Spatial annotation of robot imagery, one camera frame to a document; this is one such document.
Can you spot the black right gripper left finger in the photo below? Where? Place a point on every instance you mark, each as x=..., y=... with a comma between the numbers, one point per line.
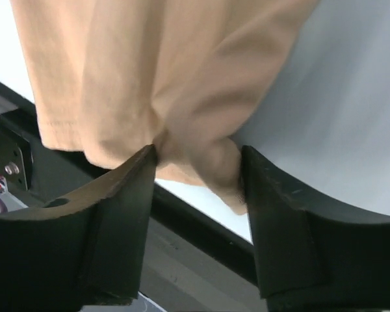
x=86, y=247

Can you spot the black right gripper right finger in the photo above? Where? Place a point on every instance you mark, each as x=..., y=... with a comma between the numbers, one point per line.
x=313, y=252

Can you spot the beige t shirt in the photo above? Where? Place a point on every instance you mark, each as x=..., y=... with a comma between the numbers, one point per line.
x=110, y=77

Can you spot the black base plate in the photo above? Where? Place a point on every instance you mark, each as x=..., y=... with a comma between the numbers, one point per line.
x=190, y=262

